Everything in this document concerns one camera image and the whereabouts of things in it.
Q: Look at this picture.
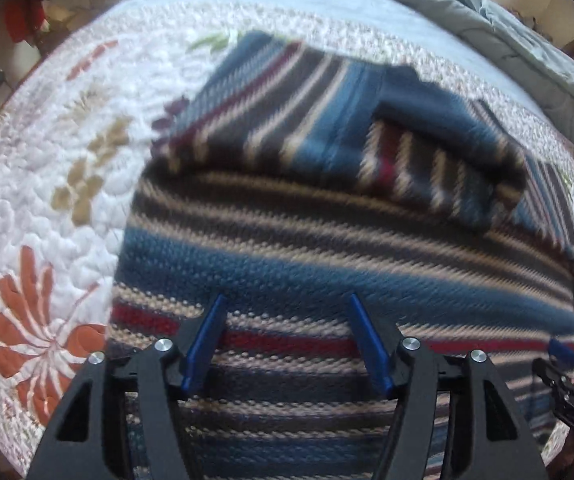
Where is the striped knitted sweater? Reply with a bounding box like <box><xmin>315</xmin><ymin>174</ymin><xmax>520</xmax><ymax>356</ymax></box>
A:
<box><xmin>109</xmin><ymin>30</ymin><xmax>574</xmax><ymax>480</ymax></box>

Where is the white floral quilt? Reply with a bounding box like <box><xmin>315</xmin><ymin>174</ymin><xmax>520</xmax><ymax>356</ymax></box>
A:
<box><xmin>0</xmin><ymin>0</ymin><xmax>574</xmax><ymax>476</ymax></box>

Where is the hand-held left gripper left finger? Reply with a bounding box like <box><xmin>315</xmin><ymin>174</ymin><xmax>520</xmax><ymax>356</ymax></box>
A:
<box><xmin>27</xmin><ymin>293</ymin><xmax>228</xmax><ymax>480</ymax></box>

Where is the grey-blue comforter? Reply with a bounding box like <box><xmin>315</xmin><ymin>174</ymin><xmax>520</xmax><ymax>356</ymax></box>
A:
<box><xmin>317</xmin><ymin>0</ymin><xmax>574</xmax><ymax>156</ymax></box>

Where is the red hanging cloth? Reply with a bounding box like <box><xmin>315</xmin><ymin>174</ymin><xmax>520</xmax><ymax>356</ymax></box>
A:
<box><xmin>4</xmin><ymin>0</ymin><xmax>52</xmax><ymax>45</ymax></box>

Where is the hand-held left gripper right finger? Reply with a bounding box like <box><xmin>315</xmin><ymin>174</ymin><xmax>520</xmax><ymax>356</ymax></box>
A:
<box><xmin>349</xmin><ymin>292</ymin><xmax>550</xmax><ymax>480</ymax></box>

